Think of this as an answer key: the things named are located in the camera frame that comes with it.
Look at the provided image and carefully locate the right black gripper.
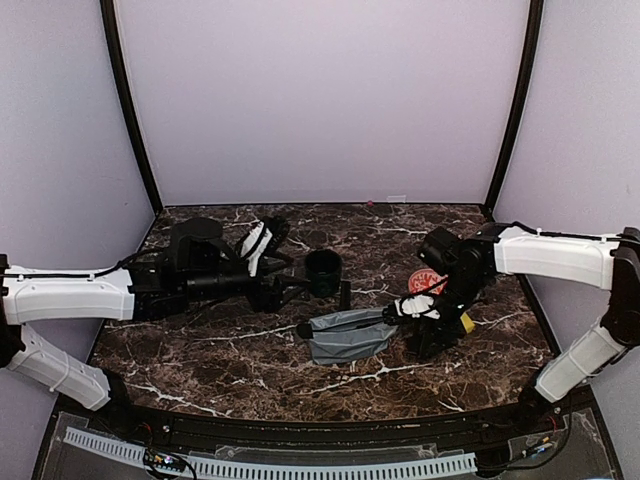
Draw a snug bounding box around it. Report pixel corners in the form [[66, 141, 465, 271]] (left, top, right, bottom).
[[413, 270, 488, 358]]

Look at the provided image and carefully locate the black comb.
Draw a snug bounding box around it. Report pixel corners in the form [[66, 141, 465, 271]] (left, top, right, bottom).
[[339, 281, 351, 311]]

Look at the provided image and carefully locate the grey zipper pouch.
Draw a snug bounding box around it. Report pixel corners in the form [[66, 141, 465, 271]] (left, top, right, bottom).
[[296, 308, 398, 366]]

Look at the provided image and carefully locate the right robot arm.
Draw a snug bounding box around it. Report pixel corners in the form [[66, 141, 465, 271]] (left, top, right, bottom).
[[391, 222, 639, 434]]

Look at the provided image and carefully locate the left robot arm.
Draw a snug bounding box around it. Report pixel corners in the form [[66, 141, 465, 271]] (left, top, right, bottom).
[[1, 216, 297, 436]]

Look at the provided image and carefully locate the yellow sponge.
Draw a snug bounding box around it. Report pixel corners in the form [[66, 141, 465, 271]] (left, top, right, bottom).
[[461, 313, 475, 334]]

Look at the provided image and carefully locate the dark green mug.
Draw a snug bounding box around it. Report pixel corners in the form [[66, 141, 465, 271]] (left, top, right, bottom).
[[304, 249, 342, 298]]

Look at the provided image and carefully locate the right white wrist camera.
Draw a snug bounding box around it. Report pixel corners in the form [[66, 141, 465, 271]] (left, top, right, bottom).
[[382, 293, 440, 325]]

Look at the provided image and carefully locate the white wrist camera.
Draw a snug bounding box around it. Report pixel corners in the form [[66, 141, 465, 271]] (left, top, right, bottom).
[[382, 293, 440, 325], [236, 216, 290, 277]]

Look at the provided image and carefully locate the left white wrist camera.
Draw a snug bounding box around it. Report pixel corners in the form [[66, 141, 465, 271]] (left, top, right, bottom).
[[236, 216, 290, 277]]

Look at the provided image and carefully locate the black front table rail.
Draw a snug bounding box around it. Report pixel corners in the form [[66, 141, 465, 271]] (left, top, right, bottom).
[[127, 405, 521, 451]]

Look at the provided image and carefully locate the white slotted cable duct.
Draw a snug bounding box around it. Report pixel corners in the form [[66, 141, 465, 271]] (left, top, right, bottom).
[[62, 427, 478, 479]]

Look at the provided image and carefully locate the right black frame post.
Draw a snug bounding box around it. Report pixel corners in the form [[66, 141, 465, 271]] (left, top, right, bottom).
[[483, 0, 545, 217]]

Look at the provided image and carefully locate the black frame post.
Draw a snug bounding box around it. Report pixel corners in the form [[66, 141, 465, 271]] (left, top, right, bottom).
[[99, 0, 164, 215], [483, 0, 545, 217]]

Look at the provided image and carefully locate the left black frame post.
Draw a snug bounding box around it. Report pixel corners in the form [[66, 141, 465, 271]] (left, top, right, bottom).
[[99, 0, 164, 215]]

